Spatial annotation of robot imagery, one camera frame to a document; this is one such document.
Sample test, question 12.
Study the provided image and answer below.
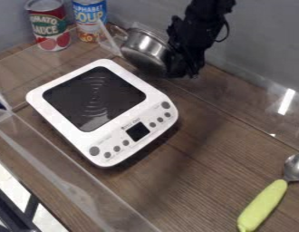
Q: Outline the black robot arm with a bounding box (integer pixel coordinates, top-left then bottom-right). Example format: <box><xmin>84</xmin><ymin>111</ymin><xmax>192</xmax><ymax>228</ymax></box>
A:
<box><xmin>167</xmin><ymin>0</ymin><xmax>236</xmax><ymax>78</ymax></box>

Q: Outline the alphabet soup can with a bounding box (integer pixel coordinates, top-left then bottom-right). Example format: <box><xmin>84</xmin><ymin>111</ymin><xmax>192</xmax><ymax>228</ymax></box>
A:
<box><xmin>72</xmin><ymin>0</ymin><xmax>108</xmax><ymax>43</ymax></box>

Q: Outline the spoon with green handle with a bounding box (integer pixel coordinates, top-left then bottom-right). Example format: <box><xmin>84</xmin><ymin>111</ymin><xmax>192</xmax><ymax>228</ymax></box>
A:
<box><xmin>238</xmin><ymin>153</ymin><xmax>299</xmax><ymax>232</ymax></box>

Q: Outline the clear acrylic corner bracket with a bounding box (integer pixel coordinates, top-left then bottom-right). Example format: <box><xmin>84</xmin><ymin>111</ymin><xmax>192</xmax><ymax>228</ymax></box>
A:
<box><xmin>98</xmin><ymin>20</ymin><xmax>136</xmax><ymax>59</ymax></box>

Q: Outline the black metal frame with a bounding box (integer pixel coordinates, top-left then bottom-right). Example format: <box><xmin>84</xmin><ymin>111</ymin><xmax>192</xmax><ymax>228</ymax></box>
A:
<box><xmin>0</xmin><ymin>189</ymin><xmax>42</xmax><ymax>232</ymax></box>

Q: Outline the silver pot with handles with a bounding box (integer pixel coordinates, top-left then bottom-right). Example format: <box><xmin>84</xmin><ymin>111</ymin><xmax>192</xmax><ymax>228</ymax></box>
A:
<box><xmin>110</xmin><ymin>25</ymin><xmax>175</xmax><ymax>75</ymax></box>

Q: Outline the white and black induction stove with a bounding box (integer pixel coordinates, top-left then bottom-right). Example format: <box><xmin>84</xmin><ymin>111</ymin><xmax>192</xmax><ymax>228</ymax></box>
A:
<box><xmin>26</xmin><ymin>59</ymin><xmax>179</xmax><ymax>168</ymax></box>

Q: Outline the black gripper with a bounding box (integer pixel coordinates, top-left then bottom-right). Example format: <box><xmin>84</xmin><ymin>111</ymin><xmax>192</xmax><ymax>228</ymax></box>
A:
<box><xmin>167</xmin><ymin>14</ymin><xmax>228</xmax><ymax>79</ymax></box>

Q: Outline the tomato sauce can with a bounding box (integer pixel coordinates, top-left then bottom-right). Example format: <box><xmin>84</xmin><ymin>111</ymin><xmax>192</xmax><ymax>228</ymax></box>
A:
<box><xmin>26</xmin><ymin>0</ymin><xmax>72</xmax><ymax>52</ymax></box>

